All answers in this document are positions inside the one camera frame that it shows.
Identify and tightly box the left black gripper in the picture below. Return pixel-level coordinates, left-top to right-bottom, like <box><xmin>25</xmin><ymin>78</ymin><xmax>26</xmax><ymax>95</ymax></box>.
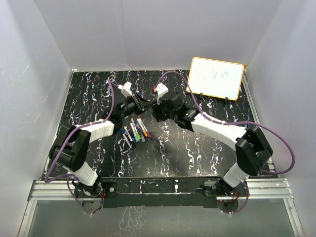
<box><xmin>119</xmin><ymin>93</ymin><xmax>153</xmax><ymax>120</ymax></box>

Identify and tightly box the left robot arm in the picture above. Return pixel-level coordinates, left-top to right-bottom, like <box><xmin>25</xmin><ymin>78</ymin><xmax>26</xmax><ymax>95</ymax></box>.
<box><xmin>48</xmin><ymin>93</ymin><xmax>152</xmax><ymax>197</ymax></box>

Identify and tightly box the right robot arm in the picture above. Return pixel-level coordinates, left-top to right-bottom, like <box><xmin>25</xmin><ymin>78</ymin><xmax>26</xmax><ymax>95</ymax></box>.
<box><xmin>152</xmin><ymin>91</ymin><xmax>273</xmax><ymax>196</ymax></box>

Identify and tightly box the white pen black cap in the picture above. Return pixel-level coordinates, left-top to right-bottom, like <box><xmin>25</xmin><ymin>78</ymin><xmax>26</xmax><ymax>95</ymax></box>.
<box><xmin>123</xmin><ymin>126</ymin><xmax>136</xmax><ymax>149</ymax></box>

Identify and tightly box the yellow framed whiteboard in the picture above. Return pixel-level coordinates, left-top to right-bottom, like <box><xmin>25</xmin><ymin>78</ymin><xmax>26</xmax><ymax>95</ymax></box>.
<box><xmin>187</xmin><ymin>57</ymin><xmax>245</xmax><ymax>101</ymax></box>

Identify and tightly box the black base bar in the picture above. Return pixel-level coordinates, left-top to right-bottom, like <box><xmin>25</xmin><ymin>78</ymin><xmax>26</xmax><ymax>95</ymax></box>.
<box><xmin>74</xmin><ymin>175</ymin><xmax>250</xmax><ymax>209</ymax></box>

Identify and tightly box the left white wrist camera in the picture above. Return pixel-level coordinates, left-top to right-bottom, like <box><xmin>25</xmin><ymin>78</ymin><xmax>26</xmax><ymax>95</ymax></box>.
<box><xmin>118</xmin><ymin>82</ymin><xmax>133</xmax><ymax>98</ymax></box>

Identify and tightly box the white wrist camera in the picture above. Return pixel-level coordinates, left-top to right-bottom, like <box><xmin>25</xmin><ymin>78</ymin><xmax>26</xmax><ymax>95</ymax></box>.
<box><xmin>153</xmin><ymin>83</ymin><xmax>168</xmax><ymax>105</ymax></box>
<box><xmin>118</xmin><ymin>82</ymin><xmax>133</xmax><ymax>98</ymax></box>

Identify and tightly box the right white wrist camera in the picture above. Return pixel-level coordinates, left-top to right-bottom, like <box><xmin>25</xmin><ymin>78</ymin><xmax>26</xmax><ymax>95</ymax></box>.
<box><xmin>153</xmin><ymin>83</ymin><xmax>168</xmax><ymax>105</ymax></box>

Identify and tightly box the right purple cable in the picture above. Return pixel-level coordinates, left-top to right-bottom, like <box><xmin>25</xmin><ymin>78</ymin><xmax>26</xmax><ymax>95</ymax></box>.
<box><xmin>154</xmin><ymin>70</ymin><xmax>296</xmax><ymax>214</ymax></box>

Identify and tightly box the purple cable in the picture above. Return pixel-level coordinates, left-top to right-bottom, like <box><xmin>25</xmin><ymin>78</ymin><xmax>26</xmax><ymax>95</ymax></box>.
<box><xmin>44</xmin><ymin>79</ymin><xmax>123</xmax><ymax>217</ymax></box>
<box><xmin>154</xmin><ymin>70</ymin><xmax>296</xmax><ymax>214</ymax></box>

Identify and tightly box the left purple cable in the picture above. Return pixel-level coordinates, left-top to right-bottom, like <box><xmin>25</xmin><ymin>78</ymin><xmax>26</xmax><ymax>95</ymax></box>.
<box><xmin>44</xmin><ymin>79</ymin><xmax>123</xmax><ymax>217</ymax></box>

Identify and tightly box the aluminium frame rail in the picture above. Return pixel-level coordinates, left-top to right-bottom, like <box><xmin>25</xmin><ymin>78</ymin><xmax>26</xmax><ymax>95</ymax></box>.
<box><xmin>18</xmin><ymin>177</ymin><xmax>304</xmax><ymax>237</ymax></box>

